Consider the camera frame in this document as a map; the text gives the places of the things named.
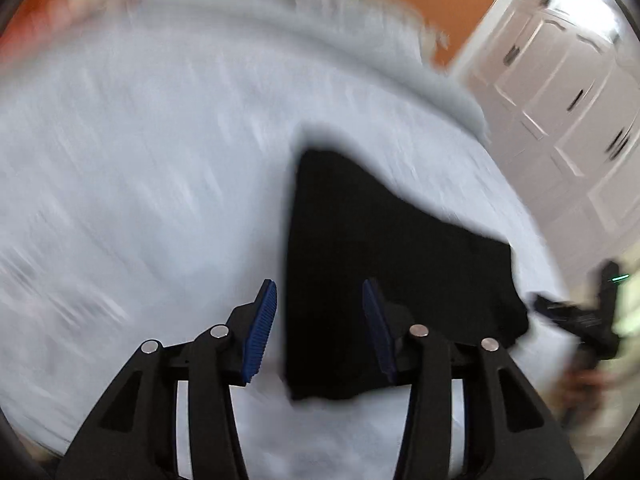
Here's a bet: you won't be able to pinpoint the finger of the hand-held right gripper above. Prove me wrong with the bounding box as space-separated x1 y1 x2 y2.
531 293 568 322

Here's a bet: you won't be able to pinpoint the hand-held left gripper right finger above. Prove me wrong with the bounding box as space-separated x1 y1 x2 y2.
361 278 585 480

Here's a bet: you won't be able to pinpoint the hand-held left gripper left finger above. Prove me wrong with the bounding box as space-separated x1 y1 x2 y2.
55 278 278 480

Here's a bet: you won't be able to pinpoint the black pants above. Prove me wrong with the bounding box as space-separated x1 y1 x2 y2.
282 147 531 402

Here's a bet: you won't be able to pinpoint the person's right hand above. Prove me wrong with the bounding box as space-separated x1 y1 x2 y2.
559 355 613 413

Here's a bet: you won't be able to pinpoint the bed with butterfly sheet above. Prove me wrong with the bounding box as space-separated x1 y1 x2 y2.
0 35 576 480

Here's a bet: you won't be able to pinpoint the white wardrobe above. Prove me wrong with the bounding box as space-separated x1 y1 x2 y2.
447 0 640 281

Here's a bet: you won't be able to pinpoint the grey duvet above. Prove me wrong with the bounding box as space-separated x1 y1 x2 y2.
145 0 492 137

